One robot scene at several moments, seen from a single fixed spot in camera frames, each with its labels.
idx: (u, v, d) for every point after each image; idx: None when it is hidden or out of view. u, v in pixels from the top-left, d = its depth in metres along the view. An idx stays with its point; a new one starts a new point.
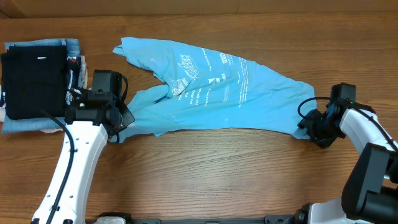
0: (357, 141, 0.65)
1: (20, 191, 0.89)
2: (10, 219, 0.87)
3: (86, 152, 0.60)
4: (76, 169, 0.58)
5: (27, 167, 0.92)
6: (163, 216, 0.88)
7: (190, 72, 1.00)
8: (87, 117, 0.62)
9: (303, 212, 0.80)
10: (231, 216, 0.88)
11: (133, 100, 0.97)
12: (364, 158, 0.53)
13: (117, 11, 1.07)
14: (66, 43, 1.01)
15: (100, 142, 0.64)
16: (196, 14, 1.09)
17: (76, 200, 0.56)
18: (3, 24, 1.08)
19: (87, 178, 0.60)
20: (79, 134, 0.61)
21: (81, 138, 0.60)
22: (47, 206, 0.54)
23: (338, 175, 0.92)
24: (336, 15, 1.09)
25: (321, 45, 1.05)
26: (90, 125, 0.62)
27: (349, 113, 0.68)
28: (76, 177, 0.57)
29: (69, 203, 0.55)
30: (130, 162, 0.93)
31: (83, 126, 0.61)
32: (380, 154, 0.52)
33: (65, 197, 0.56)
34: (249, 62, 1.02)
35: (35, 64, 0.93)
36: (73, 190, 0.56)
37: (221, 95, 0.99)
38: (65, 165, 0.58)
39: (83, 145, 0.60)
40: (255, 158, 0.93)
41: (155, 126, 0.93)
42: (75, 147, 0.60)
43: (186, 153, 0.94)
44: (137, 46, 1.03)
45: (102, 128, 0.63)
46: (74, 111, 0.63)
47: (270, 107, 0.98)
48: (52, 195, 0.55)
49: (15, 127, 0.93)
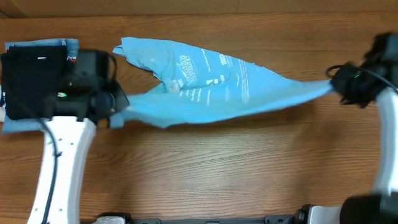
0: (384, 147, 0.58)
1: (20, 191, 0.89)
2: (10, 220, 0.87)
3: (71, 155, 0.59)
4: (61, 173, 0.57)
5: (27, 167, 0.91)
6: (163, 216, 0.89)
7: (188, 74, 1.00)
8: (69, 114, 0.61)
9: (303, 212, 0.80)
10: (231, 216, 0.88)
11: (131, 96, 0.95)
12: (374, 205, 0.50)
13: (117, 10, 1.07)
14: (66, 43, 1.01)
15: (87, 135, 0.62)
16: (196, 14, 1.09)
17: (67, 211, 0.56)
18: (4, 25, 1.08)
19: (78, 177, 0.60)
20: (62, 134, 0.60)
21: (64, 139, 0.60)
22: (38, 219, 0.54)
23: (338, 175, 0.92)
24: (336, 15, 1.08)
25: (322, 45, 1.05)
26: (73, 122, 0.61)
27: (389, 93, 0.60)
28: (63, 184, 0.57)
29: (60, 215, 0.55)
30: (130, 162, 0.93)
31: (65, 126, 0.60)
32: (393, 199, 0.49)
33: (55, 210, 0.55)
34: (249, 65, 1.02)
35: (35, 63, 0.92)
36: (63, 198, 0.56)
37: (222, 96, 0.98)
38: (50, 173, 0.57)
39: (66, 147, 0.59)
40: (255, 158, 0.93)
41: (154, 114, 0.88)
42: (59, 150, 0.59)
43: (186, 153, 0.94)
44: (137, 46, 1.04)
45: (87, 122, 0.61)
46: (55, 102, 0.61)
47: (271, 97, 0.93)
48: (40, 208, 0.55)
49: (15, 127, 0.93)
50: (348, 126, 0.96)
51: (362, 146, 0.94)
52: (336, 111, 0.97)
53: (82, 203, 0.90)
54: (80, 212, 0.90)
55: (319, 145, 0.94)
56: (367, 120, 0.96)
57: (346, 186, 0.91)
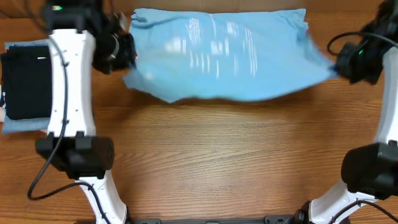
0: (388, 77, 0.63)
1: (20, 191, 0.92)
2: (10, 220, 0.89)
3: (78, 63, 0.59)
4: (73, 83, 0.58)
5: (27, 168, 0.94)
6: (163, 216, 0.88)
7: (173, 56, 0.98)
8: (68, 23, 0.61)
9: (302, 212, 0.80)
10: (231, 216, 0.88)
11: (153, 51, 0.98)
12: (372, 149, 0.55)
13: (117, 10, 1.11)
14: None
15: (90, 48, 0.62)
16: None
17: (83, 113, 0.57)
18: (4, 23, 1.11)
19: (87, 106, 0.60)
20: (66, 45, 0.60)
21: (68, 50, 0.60)
22: (56, 120, 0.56)
23: (337, 175, 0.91)
24: (336, 16, 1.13)
25: (321, 46, 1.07)
26: (73, 34, 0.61)
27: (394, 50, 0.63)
28: (76, 99, 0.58)
29: (76, 115, 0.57)
30: (130, 162, 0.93)
31: (66, 35, 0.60)
32: (390, 147, 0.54)
33: (71, 109, 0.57)
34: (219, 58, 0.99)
35: (35, 65, 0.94)
36: (77, 98, 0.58)
37: (179, 71, 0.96)
38: (61, 81, 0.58)
39: (73, 58, 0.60)
40: (255, 158, 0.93)
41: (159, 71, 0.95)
42: (66, 61, 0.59)
43: (186, 153, 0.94)
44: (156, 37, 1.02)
45: (87, 33, 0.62)
46: (51, 16, 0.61)
47: (261, 45, 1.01)
48: (59, 110, 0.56)
49: (15, 127, 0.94)
50: (347, 124, 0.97)
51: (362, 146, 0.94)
52: (334, 108, 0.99)
53: (83, 203, 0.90)
54: (80, 211, 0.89)
55: (319, 144, 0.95)
56: (368, 120, 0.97)
57: None
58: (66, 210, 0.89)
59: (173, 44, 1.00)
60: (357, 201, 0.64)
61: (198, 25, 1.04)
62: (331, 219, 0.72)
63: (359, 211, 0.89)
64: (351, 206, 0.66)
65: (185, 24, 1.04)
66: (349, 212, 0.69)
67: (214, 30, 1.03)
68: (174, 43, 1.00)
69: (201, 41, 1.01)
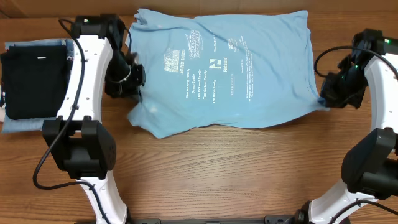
0: (372, 86, 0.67)
1: (20, 191, 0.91)
2: (10, 220, 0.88)
3: (96, 61, 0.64)
4: (87, 77, 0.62)
5: (27, 168, 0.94)
6: (163, 216, 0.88)
7: (171, 67, 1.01)
8: (92, 31, 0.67)
9: (302, 212, 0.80)
10: (231, 216, 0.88)
11: (152, 62, 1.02)
12: (370, 138, 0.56)
13: (117, 10, 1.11)
14: (66, 43, 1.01)
15: (108, 55, 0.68)
16: (196, 14, 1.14)
17: (93, 101, 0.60)
18: (4, 23, 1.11)
19: (98, 101, 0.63)
20: (88, 46, 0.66)
21: (89, 50, 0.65)
22: (67, 106, 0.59)
23: (337, 175, 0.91)
24: (336, 16, 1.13)
25: (322, 46, 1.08)
26: (96, 38, 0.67)
27: (375, 61, 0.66)
28: (87, 89, 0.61)
29: (86, 103, 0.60)
30: (130, 162, 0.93)
31: (90, 40, 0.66)
32: (388, 133, 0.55)
33: (82, 99, 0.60)
34: (214, 71, 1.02)
35: (36, 65, 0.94)
36: (89, 89, 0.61)
37: (175, 84, 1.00)
38: (78, 73, 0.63)
39: (92, 56, 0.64)
40: (255, 158, 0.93)
41: (156, 83, 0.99)
42: (86, 58, 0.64)
43: (186, 153, 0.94)
44: (156, 43, 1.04)
45: (107, 41, 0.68)
46: (79, 26, 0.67)
47: (256, 57, 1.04)
48: (71, 98, 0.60)
49: (15, 127, 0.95)
50: (347, 124, 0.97)
51: None
52: (334, 108, 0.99)
53: (83, 203, 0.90)
54: (81, 211, 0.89)
55: (319, 144, 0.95)
56: (368, 120, 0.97)
57: None
58: (66, 210, 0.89)
59: (173, 60, 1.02)
60: (357, 201, 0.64)
61: (199, 40, 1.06)
62: (331, 219, 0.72)
63: (359, 211, 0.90)
64: (351, 206, 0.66)
65: (185, 34, 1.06)
66: (349, 212, 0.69)
67: (215, 46, 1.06)
68: (174, 58, 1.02)
69: (198, 52, 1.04)
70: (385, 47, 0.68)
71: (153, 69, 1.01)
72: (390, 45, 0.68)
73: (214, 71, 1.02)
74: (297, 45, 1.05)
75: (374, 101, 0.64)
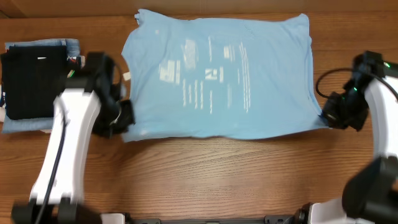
0: (373, 108, 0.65)
1: (20, 191, 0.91)
2: (10, 220, 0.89)
3: (77, 124, 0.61)
4: (69, 143, 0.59)
5: (27, 168, 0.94)
6: (163, 216, 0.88)
7: (168, 80, 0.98)
8: (76, 86, 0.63)
9: (303, 212, 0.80)
10: (231, 216, 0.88)
11: (146, 76, 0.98)
12: (374, 167, 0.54)
13: (117, 10, 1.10)
14: (66, 43, 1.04)
15: (93, 113, 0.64)
16: (196, 14, 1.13)
17: (73, 173, 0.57)
18: (3, 24, 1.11)
19: (79, 171, 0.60)
20: (71, 104, 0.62)
21: (71, 109, 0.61)
22: (44, 186, 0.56)
23: (337, 175, 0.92)
24: (336, 16, 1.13)
25: (321, 46, 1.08)
26: (81, 95, 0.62)
27: (377, 85, 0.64)
28: (68, 162, 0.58)
29: (64, 177, 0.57)
30: (130, 162, 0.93)
31: (74, 95, 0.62)
32: (393, 163, 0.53)
33: (61, 172, 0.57)
34: (212, 83, 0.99)
35: (36, 65, 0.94)
36: (69, 159, 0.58)
37: (171, 98, 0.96)
38: (58, 138, 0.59)
39: (75, 116, 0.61)
40: (255, 158, 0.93)
41: (150, 98, 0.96)
42: (67, 119, 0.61)
43: (186, 153, 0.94)
44: (149, 55, 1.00)
45: (94, 97, 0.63)
46: (64, 82, 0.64)
47: (255, 68, 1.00)
48: (47, 173, 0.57)
49: (15, 127, 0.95)
50: None
51: (362, 146, 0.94)
52: None
53: None
54: None
55: (319, 145, 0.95)
56: (367, 120, 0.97)
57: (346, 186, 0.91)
58: None
59: (168, 70, 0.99)
60: None
61: (194, 48, 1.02)
62: None
63: None
64: None
65: (179, 43, 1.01)
66: None
67: (211, 55, 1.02)
68: (169, 69, 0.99)
69: (194, 63, 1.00)
70: (385, 71, 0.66)
71: (147, 83, 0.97)
72: (390, 68, 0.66)
73: (212, 84, 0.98)
74: (298, 55, 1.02)
75: (375, 117, 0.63)
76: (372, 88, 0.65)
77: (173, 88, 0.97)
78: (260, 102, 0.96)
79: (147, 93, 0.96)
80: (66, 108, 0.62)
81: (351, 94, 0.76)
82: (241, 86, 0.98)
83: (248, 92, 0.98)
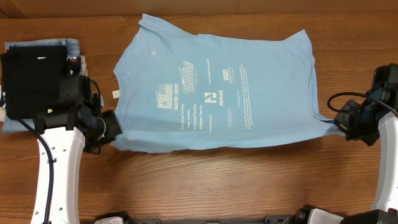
0: (384, 139, 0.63)
1: (20, 191, 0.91)
2: (11, 219, 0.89)
3: (64, 161, 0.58)
4: (59, 182, 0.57)
5: (27, 168, 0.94)
6: (163, 215, 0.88)
7: (165, 104, 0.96)
8: (56, 122, 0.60)
9: (304, 211, 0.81)
10: (231, 216, 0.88)
11: (144, 99, 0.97)
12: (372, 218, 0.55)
13: (117, 10, 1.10)
14: (66, 43, 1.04)
15: (80, 144, 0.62)
16: (196, 14, 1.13)
17: (67, 211, 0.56)
18: (3, 24, 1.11)
19: (73, 203, 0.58)
20: (55, 142, 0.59)
21: (57, 147, 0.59)
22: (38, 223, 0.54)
23: (337, 175, 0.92)
24: (336, 16, 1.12)
25: (321, 46, 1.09)
26: (63, 130, 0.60)
27: (392, 119, 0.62)
28: (60, 200, 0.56)
29: (60, 215, 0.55)
30: (130, 162, 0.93)
31: (56, 133, 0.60)
32: (390, 218, 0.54)
33: (55, 210, 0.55)
34: (211, 105, 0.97)
35: (36, 65, 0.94)
36: (60, 198, 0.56)
37: (169, 121, 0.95)
38: (47, 179, 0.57)
39: (61, 154, 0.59)
40: (255, 158, 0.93)
41: (147, 121, 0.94)
42: (54, 157, 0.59)
43: (186, 153, 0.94)
44: (147, 78, 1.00)
45: (78, 130, 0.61)
46: (43, 119, 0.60)
47: (255, 90, 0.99)
48: (40, 211, 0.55)
49: (15, 127, 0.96)
50: None
51: (361, 146, 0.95)
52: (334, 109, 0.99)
53: (82, 203, 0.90)
54: (81, 211, 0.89)
55: (319, 145, 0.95)
56: None
57: (346, 186, 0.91)
58: None
59: (166, 95, 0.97)
60: None
61: (193, 73, 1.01)
62: None
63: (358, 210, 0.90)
64: None
65: (178, 67, 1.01)
66: None
67: (209, 78, 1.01)
68: (167, 94, 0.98)
69: (193, 85, 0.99)
70: None
71: (143, 107, 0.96)
72: None
73: (211, 107, 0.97)
74: (300, 76, 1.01)
75: (384, 151, 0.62)
76: (386, 119, 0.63)
77: (170, 112, 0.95)
78: (260, 126, 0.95)
79: (143, 118, 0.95)
80: (51, 146, 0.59)
81: (366, 112, 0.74)
82: (240, 109, 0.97)
83: (247, 115, 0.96)
